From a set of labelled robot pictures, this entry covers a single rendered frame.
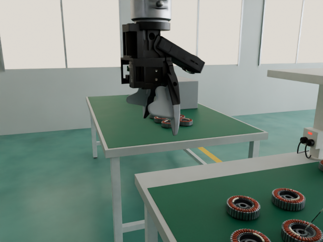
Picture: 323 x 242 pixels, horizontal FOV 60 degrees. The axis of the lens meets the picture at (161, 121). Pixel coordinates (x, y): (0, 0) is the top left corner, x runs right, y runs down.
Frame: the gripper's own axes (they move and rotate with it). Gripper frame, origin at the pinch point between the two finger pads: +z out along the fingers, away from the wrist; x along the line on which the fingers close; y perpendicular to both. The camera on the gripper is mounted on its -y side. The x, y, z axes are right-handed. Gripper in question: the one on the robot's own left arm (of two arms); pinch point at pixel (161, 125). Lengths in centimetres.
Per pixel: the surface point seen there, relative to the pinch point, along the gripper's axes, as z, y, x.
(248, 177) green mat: 40, -60, -35
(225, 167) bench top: 40, -58, -48
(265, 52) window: -7, -397, -360
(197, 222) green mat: 40.2, -21.6, -17.3
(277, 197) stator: 37, -53, -13
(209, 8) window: -81, -277, -377
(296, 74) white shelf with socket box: -5, -79, -32
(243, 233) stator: 36.8, -28.0, -2.8
